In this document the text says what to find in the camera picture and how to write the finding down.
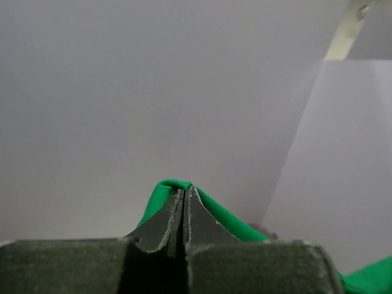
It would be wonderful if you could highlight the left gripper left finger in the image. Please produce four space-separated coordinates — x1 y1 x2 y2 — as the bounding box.
121 189 184 293

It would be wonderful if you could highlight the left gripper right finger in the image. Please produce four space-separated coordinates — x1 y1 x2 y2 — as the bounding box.
183 186 244 293

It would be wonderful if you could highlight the green polo shirt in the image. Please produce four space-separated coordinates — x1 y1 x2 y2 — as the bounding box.
137 179 391 294

